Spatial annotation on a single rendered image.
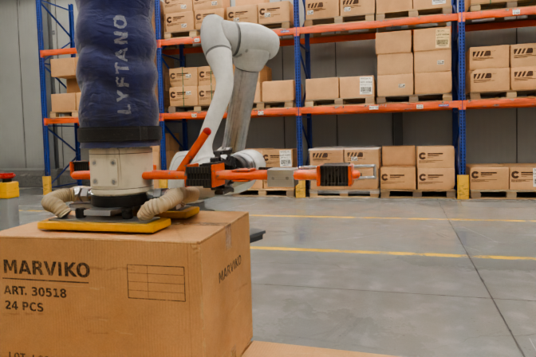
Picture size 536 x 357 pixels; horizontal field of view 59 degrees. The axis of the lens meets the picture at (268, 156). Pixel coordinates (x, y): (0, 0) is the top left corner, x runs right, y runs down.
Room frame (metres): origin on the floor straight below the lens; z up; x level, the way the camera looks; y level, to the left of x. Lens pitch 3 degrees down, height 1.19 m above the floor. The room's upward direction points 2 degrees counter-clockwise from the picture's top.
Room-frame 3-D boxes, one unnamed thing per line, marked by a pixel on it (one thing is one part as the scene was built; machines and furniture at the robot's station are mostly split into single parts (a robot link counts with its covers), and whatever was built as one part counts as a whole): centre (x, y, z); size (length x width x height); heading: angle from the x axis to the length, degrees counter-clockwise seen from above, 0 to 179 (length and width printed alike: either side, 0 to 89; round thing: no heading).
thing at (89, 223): (1.23, 0.44, 0.98); 0.34 x 0.10 x 0.05; 75
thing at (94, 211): (1.32, 0.41, 1.02); 0.34 x 0.25 x 0.06; 75
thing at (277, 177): (1.20, -0.04, 1.07); 0.07 x 0.07 x 0.04; 75
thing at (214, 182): (1.25, 0.17, 1.08); 0.10 x 0.08 x 0.06; 165
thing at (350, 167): (1.16, -0.17, 1.08); 0.08 x 0.07 x 0.05; 75
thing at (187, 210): (1.41, 0.39, 0.98); 0.34 x 0.10 x 0.05; 75
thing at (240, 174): (1.38, 0.19, 1.08); 0.93 x 0.30 x 0.04; 75
